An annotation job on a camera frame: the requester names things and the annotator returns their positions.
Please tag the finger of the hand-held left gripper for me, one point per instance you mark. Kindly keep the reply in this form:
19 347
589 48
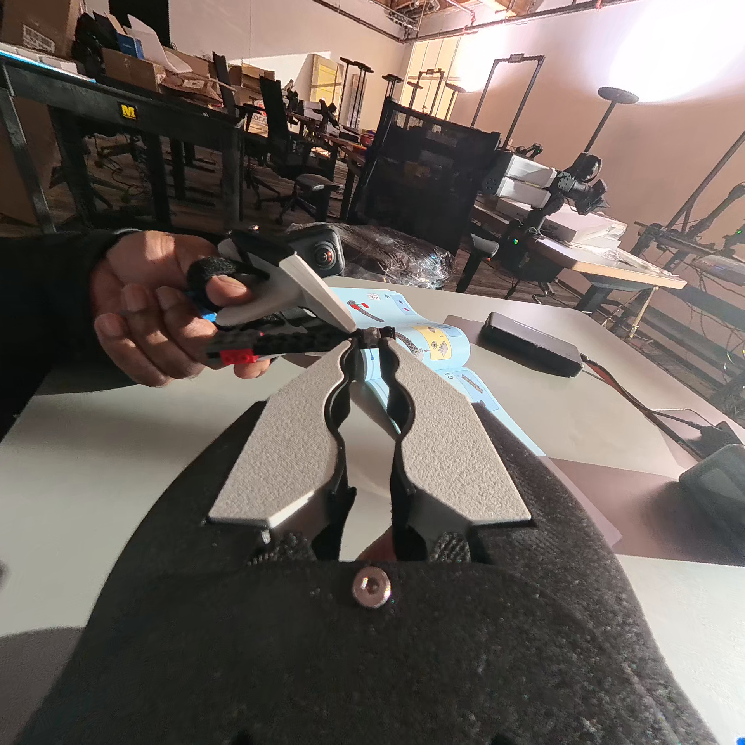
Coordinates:
314 291
302 351

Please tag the light blue instruction booklet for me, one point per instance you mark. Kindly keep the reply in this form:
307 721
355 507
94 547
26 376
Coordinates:
442 349

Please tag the black power adapter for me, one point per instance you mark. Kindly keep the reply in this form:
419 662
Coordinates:
529 343

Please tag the small grey brick piece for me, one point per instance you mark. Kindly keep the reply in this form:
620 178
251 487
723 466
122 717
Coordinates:
372 336

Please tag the black metal rack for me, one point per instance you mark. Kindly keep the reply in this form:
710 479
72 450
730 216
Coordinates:
425 174

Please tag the long black brick beam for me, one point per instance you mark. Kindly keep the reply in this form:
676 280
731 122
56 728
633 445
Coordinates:
279 342

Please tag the person's left hand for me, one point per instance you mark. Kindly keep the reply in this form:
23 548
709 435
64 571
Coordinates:
145 302

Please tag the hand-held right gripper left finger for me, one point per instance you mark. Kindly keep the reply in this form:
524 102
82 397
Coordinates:
279 460

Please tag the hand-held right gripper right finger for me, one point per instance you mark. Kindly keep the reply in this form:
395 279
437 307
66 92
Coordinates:
460 465

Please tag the dark box-shaped device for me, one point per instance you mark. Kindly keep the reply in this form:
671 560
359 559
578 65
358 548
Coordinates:
719 489

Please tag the black floor lamp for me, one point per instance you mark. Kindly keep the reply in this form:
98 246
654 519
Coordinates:
617 96

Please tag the wooden side table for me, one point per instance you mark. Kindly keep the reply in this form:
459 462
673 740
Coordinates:
582 250

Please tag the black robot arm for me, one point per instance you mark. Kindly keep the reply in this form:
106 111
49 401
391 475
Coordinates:
576 186

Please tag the person's left forearm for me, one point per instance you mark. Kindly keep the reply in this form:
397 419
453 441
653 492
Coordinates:
46 302

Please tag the brown cardboard box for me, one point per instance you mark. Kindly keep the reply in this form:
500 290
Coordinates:
35 23

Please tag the grey desk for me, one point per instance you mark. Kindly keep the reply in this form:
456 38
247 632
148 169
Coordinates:
116 465

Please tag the black office chair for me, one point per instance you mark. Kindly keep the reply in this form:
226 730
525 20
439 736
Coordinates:
297 151

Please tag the clear plastic wrapped bundle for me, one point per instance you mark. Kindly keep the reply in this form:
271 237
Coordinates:
396 256

